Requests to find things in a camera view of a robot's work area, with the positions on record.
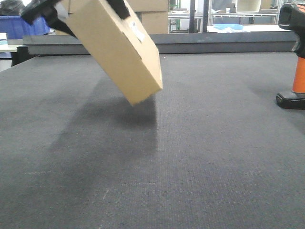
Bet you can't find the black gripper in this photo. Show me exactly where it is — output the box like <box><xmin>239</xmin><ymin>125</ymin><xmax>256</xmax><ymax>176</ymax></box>
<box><xmin>20</xmin><ymin>0</ymin><xmax>130</xmax><ymax>38</ymax></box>

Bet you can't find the brown cardboard package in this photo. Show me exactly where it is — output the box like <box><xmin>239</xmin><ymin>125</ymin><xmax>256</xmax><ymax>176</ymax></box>
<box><xmin>65</xmin><ymin>0</ymin><xmax>163</xmax><ymax>105</ymax></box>

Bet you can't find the orange black barcode scanner gun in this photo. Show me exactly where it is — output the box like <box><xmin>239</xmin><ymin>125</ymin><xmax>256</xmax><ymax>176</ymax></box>
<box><xmin>275</xmin><ymin>3</ymin><xmax>305</xmax><ymax>110</ymax></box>

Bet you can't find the large cardboard box with black print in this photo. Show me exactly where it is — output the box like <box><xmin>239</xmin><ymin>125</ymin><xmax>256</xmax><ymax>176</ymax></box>
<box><xmin>128</xmin><ymin>0</ymin><xmax>168</xmax><ymax>34</ymax></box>

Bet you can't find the white barcode label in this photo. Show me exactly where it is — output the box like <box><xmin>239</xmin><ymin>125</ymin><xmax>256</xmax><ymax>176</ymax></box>
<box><xmin>129</xmin><ymin>21</ymin><xmax>145</xmax><ymax>42</ymax></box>

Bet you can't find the black vertical pole left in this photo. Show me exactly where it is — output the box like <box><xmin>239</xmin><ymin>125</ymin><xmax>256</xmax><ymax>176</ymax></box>
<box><xmin>189</xmin><ymin>0</ymin><xmax>197</xmax><ymax>34</ymax></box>

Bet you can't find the black vertical pole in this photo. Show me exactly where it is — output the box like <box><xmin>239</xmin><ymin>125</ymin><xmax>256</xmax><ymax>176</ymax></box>
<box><xmin>189</xmin><ymin>0</ymin><xmax>197</xmax><ymax>34</ymax></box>
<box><xmin>202</xmin><ymin>0</ymin><xmax>210</xmax><ymax>33</ymax></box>

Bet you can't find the black vertical pole right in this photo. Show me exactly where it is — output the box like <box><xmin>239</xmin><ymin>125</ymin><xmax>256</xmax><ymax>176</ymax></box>
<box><xmin>202</xmin><ymin>0</ymin><xmax>210</xmax><ymax>33</ymax></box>

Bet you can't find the blue plastic crate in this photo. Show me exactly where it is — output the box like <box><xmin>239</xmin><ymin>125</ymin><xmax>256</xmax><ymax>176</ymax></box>
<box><xmin>0</xmin><ymin>16</ymin><xmax>50</xmax><ymax>39</ymax></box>

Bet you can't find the black bag in crate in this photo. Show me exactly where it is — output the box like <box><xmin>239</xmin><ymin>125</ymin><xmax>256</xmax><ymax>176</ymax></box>
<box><xmin>0</xmin><ymin>0</ymin><xmax>25</xmax><ymax>16</ymax></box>

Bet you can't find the blue tray on table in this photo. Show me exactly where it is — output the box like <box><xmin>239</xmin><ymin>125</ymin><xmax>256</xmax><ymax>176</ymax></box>
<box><xmin>213</xmin><ymin>23</ymin><xmax>244</xmax><ymax>30</ymax></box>

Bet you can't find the dark raised table edge rail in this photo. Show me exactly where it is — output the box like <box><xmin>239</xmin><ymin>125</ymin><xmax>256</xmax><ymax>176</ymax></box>
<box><xmin>23</xmin><ymin>31</ymin><xmax>297</xmax><ymax>55</ymax></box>

